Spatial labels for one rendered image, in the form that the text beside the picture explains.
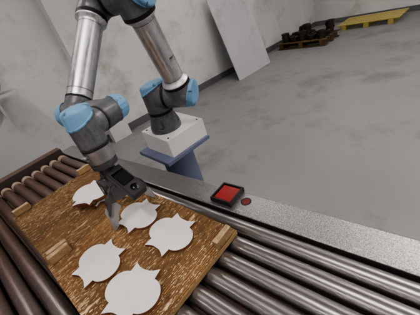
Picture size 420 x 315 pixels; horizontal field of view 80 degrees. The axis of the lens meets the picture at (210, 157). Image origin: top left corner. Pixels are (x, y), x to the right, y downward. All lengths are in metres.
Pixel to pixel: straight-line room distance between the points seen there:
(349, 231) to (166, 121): 0.85
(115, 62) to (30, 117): 1.41
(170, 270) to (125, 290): 0.10
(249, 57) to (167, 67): 4.54
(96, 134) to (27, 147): 3.39
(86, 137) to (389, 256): 0.71
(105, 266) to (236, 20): 5.19
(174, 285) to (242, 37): 5.17
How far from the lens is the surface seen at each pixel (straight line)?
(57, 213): 1.08
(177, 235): 0.68
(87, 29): 0.93
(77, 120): 0.67
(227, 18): 5.41
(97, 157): 0.70
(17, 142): 4.03
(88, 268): 0.76
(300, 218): 0.68
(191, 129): 1.21
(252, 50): 5.61
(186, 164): 1.28
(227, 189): 0.78
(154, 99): 1.15
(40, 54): 4.03
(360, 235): 0.66
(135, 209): 0.84
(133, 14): 0.92
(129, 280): 0.66
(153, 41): 0.97
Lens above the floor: 1.42
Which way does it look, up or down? 31 degrees down
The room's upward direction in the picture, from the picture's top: 18 degrees counter-clockwise
